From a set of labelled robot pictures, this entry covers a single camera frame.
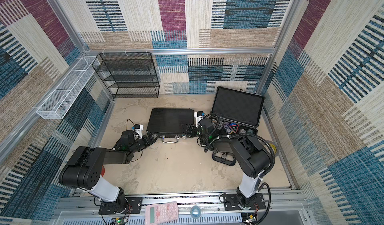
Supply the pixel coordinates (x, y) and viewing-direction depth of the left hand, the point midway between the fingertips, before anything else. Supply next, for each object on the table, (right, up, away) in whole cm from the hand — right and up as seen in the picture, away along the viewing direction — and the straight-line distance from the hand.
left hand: (156, 137), depth 93 cm
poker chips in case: (+48, +5, +5) cm, 48 cm away
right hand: (+20, +6, 0) cm, 20 cm away
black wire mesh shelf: (-23, +42, +15) cm, 50 cm away
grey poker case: (+50, +14, +6) cm, 52 cm away
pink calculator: (+7, -31, -23) cm, 39 cm away
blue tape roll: (+24, -32, -21) cm, 45 cm away
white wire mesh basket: (-41, +18, -22) cm, 50 cm away
